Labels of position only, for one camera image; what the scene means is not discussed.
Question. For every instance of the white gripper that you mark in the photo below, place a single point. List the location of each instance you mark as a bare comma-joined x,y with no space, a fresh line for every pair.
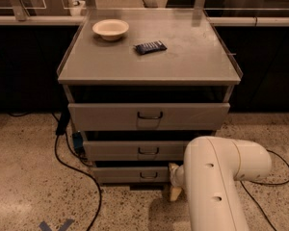
177,176

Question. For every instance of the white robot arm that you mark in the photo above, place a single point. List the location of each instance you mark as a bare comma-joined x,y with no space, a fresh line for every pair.
210,169

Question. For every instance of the bottom grey drawer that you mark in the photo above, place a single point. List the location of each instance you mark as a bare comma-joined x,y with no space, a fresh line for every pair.
126,175

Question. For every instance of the grey drawer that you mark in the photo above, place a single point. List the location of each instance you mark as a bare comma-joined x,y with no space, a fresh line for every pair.
148,116
126,175
135,150

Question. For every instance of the middle grey drawer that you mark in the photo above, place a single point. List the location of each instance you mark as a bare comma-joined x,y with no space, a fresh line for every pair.
135,150

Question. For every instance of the grey drawer cabinet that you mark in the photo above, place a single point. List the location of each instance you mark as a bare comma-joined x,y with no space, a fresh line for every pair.
195,68

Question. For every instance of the top grey drawer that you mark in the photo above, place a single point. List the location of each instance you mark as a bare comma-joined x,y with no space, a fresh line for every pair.
148,116

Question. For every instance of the blue power box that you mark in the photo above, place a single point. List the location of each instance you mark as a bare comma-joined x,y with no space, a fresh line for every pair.
77,142

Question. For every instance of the dark blue snack packet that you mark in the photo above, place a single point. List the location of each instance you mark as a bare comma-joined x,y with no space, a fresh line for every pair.
150,47

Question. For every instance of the white bowl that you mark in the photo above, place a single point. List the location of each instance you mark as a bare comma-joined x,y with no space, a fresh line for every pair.
111,29

